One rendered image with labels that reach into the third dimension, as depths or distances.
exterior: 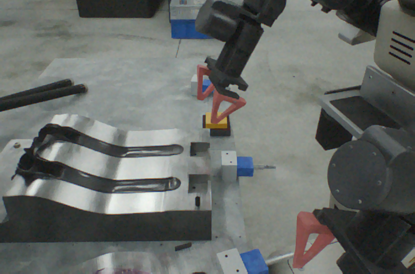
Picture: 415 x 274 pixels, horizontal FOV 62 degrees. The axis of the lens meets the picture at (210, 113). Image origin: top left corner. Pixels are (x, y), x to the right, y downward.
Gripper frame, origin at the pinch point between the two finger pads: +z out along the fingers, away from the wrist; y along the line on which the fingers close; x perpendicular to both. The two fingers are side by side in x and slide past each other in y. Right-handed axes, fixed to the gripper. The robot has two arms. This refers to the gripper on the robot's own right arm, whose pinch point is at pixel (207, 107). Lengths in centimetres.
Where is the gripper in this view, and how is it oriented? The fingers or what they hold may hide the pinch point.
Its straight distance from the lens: 73.5
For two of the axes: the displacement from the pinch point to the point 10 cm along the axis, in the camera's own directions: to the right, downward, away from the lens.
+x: 8.5, 2.3, 4.8
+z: -4.3, 8.2, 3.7
